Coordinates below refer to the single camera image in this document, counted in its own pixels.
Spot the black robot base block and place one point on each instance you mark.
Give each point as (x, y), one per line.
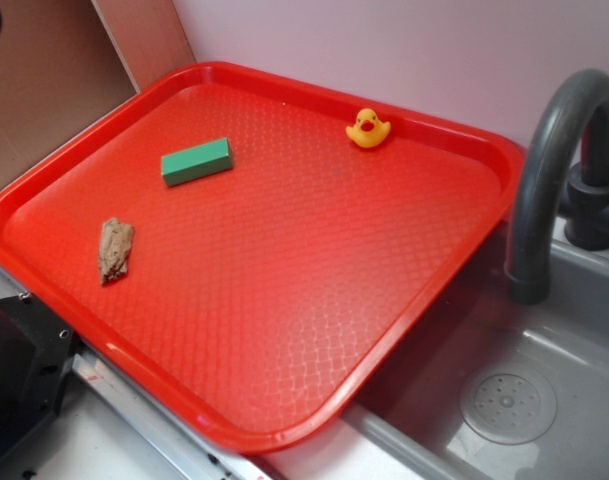
(36, 349)

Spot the yellow rubber duck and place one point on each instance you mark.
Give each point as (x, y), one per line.
(368, 130)

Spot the red plastic tray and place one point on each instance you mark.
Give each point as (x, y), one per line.
(259, 299)

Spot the green rectangular block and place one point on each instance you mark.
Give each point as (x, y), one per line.
(196, 162)

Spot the brown crumpled lump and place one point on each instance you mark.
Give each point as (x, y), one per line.
(116, 242)

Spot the grey toy sink basin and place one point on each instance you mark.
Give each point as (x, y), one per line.
(410, 405)

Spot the sink drain cover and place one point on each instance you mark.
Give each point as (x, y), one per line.
(508, 404)

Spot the grey toy faucet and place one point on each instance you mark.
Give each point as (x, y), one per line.
(566, 174)

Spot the brown cardboard panel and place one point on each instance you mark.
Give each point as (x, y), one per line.
(65, 64)

